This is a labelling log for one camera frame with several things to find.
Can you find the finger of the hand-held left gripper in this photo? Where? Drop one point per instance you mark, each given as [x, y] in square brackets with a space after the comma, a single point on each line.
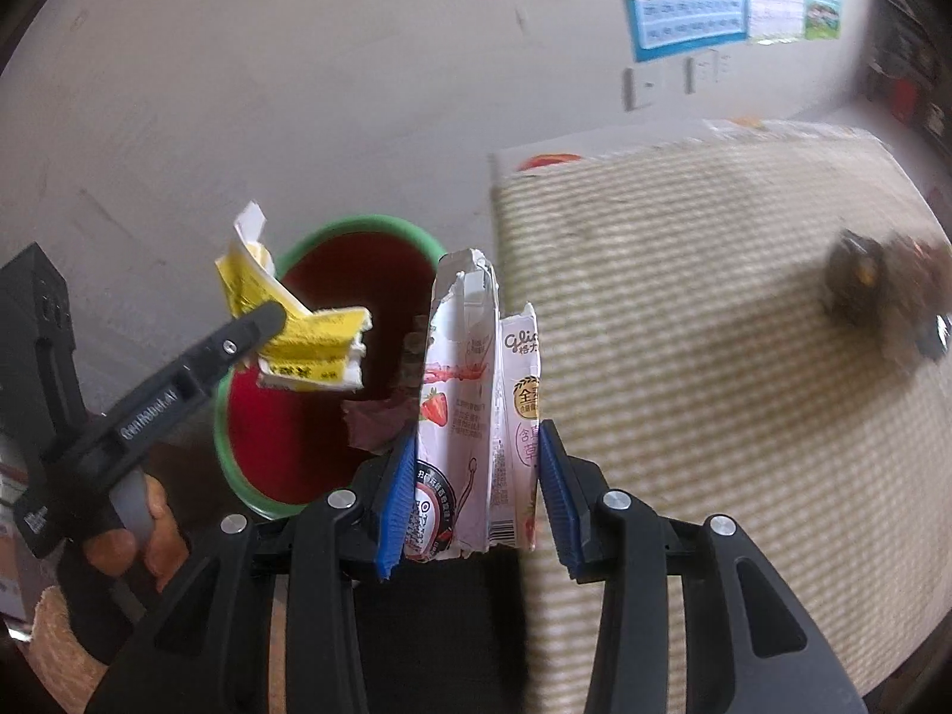
[230, 346]

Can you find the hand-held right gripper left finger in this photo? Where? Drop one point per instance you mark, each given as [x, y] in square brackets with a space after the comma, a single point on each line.
[394, 506]

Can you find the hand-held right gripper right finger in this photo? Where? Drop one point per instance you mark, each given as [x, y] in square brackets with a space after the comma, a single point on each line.
[558, 498]

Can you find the pink foil wrapper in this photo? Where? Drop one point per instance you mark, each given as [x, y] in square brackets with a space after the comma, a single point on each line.
[379, 424]

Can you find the yellow carton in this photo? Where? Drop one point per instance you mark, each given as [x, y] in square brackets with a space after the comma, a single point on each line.
[320, 342]

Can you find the red bin with green rim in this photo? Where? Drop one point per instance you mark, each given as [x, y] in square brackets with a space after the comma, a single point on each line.
[297, 446]

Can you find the pink strawberry milk carton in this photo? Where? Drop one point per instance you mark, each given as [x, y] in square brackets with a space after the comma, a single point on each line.
[461, 401]

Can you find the person's left hand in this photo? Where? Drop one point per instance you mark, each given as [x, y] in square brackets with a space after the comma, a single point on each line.
[167, 543]

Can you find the beige striped mat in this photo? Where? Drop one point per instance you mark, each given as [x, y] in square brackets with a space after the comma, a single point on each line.
[706, 387]

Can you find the woven straw mat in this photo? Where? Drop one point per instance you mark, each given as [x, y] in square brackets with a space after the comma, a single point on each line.
[63, 647]

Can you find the dark crumpled wrapper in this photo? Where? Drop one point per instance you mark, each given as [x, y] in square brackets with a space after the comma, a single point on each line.
[851, 279]

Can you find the cardboard sheet with orange print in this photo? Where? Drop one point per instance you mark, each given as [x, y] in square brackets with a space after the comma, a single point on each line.
[669, 143]

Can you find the brown crumpled wrapper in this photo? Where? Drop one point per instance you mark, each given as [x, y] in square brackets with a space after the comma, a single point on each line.
[922, 290]

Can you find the red container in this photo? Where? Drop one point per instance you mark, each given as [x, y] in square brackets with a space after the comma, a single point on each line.
[905, 98]

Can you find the dark storage shelf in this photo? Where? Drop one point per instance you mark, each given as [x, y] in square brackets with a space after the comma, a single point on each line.
[911, 37]

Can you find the white wall socket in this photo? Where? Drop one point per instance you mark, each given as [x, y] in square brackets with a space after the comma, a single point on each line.
[692, 74]
[639, 88]

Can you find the blue chart wall poster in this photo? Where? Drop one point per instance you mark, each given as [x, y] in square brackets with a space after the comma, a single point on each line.
[684, 0]

